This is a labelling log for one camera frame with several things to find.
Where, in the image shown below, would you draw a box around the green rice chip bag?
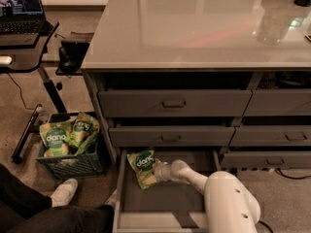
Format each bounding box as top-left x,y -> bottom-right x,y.
127,149 -> 159,190

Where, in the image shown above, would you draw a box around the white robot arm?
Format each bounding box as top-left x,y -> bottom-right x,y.
155,160 -> 260,233

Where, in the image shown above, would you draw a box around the open bottom left drawer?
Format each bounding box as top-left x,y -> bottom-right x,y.
113,150 -> 207,233

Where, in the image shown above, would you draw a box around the middle left grey drawer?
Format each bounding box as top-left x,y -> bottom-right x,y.
109,126 -> 234,147

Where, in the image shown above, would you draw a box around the grey drawer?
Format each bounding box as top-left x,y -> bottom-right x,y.
98,89 -> 252,117
244,89 -> 311,117
109,126 -> 234,147
221,151 -> 311,170
230,125 -> 311,147

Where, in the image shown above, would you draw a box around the top left grey drawer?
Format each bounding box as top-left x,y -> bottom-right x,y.
98,89 -> 252,117

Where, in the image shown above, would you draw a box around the middle right grey drawer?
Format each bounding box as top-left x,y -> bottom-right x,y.
230,125 -> 311,147

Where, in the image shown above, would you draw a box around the chip bag right in crate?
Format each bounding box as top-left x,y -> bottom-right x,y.
69,112 -> 99,148

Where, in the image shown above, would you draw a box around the chip bag in crate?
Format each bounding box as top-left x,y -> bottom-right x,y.
69,112 -> 99,148
39,121 -> 72,157

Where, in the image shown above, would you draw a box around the bottom right grey drawer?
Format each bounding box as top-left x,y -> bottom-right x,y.
221,151 -> 311,170

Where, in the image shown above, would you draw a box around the chip bag left in crate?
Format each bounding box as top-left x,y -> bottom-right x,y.
39,121 -> 72,157

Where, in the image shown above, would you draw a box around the grey cabinet with glass counter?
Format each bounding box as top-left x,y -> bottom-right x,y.
82,0 -> 311,165

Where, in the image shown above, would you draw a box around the top right grey drawer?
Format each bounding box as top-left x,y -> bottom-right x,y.
244,89 -> 311,117

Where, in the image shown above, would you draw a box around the dark green plastic crate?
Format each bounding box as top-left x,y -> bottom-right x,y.
36,112 -> 103,180

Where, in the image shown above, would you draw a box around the white sneaker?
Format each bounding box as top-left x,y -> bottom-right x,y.
51,179 -> 78,207

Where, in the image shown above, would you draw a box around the person leg black trousers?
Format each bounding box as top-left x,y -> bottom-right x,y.
0,164 -> 117,233

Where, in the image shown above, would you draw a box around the black device on stand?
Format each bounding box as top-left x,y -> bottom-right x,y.
57,32 -> 93,75

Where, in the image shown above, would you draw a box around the black side desk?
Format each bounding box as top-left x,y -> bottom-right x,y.
0,20 -> 66,164

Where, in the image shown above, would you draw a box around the open black laptop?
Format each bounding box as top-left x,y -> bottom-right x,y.
0,0 -> 46,34

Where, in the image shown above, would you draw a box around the black floor cable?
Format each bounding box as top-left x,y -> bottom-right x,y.
258,168 -> 311,233

